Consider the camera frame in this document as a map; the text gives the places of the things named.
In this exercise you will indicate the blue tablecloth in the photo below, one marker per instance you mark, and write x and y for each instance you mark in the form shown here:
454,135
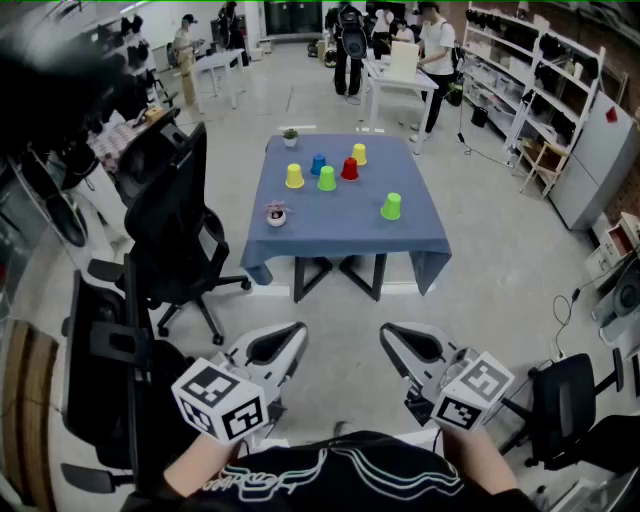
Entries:
345,225

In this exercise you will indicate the pink plant in white pot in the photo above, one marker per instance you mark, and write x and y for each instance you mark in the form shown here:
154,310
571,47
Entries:
276,215

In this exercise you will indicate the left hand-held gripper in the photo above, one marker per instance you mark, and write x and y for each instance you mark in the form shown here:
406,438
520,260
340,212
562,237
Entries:
220,400

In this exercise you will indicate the white shelf unit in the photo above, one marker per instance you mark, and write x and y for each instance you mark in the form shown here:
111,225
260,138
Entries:
500,75

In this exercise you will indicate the black waste bin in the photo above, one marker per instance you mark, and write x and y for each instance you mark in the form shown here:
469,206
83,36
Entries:
479,116

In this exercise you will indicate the black gear on wall rack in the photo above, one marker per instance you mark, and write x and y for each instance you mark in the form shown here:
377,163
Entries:
135,50

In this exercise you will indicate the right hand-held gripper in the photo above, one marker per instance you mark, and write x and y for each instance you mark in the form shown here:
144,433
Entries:
475,390

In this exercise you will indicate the grey floor fan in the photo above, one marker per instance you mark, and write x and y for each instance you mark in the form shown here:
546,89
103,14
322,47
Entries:
627,295

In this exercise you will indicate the pink checkered tablecloth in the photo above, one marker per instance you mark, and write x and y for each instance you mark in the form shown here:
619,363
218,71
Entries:
117,142

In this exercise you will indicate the white table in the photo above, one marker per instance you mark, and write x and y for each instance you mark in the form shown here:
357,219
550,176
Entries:
215,60
400,82

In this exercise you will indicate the brown wooden board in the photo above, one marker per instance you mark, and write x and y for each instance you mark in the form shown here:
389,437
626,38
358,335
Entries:
30,400

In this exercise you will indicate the black table frame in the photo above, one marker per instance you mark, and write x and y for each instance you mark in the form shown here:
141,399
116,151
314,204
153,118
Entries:
299,280

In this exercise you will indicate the green paper cup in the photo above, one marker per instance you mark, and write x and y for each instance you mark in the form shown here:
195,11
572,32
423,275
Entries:
391,207
327,180

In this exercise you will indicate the black office chair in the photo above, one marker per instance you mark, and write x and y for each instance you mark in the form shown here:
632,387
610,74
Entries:
110,350
565,395
170,210

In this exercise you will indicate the green plant in white pot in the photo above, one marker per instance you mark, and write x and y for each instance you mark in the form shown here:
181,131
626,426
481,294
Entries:
290,137

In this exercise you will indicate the wooden stool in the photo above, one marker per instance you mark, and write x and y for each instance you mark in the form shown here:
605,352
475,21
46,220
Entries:
545,150

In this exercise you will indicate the small wooden box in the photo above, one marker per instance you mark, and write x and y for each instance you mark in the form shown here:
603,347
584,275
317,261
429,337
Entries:
153,115

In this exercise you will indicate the person's left forearm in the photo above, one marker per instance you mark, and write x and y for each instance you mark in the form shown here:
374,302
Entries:
200,465

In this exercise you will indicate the person's black printed shirt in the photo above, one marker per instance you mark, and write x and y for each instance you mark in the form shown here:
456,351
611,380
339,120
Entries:
350,480

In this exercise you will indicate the white drawer cabinet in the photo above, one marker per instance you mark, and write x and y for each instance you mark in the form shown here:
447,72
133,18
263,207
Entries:
612,245

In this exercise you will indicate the red paper cup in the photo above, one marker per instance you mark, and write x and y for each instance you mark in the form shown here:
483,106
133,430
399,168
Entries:
350,170

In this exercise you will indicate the person's right forearm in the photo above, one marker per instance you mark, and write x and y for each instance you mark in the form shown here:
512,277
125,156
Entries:
480,460

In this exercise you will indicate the cream box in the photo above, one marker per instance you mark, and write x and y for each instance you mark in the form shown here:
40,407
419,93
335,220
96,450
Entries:
402,60

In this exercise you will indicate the yellow paper cup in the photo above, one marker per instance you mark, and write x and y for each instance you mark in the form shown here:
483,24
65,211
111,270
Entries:
295,177
359,155

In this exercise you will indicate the blue paper cup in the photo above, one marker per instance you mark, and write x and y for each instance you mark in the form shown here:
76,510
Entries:
317,165

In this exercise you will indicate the grey cabinet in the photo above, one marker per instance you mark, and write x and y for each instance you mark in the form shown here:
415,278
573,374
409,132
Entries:
595,160

